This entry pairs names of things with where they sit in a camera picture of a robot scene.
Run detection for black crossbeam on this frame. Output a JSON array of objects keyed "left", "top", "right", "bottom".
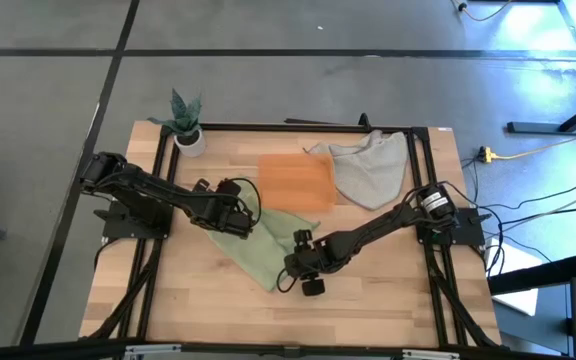
[{"left": 0, "top": 338, "right": 576, "bottom": 360}]

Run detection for black desk legs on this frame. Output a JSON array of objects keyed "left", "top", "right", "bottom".
[{"left": 505, "top": 0, "right": 576, "bottom": 136}]

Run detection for light grey cable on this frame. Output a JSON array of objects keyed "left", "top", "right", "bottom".
[{"left": 487, "top": 179, "right": 576, "bottom": 237}]

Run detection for grey waffle microfiber towel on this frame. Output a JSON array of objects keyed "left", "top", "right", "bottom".
[{"left": 303, "top": 129, "right": 410, "bottom": 211}]

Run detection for black aluminium table frame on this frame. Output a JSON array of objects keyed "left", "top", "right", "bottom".
[{"left": 80, "top": 112, "right": 502, "bottom": 351}]

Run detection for yellow cable with black plug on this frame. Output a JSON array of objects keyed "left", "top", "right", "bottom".
[{"left": 450, "top": 0, "right": 514, "bottom": 24}]

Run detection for black desk bar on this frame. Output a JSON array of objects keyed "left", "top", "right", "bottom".
[{"left": 487, "top": 251, "right": 576, "bottom": 297}]

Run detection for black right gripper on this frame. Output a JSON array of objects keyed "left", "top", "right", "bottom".
[{"left": 282, "top": 228, "right": 332, "bottom": 298}]

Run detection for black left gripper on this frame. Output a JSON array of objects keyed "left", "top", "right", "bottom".
[{"left": 192, "top": 177, "right": 259, "bottom": 241}]

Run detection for green microfiber towel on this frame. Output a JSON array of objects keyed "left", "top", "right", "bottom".
[{"left": 202, "top": 179, "right": 322, "bottom": 293}]

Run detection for yellow floor cable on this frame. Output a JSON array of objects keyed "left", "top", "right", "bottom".
[{"left": 492, "top": 129, "right": 576, "bottom": 162}]

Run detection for silver metal bracket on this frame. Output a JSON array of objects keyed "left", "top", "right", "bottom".
[
  {"left": 400, "top": 348, "right": 461, "bottom": 360},
  {"left": 123, "top": 342, "right": 183, "bottom": 358}
]

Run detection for white sheet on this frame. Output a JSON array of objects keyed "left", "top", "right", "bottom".
[{"left": 484, "top": 237, "right": 545, "bottom": 317}]

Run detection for green plant in white pot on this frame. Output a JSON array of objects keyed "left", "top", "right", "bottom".
[{"left": 146, "top": 88, "right": 207, "bottom": 159}]

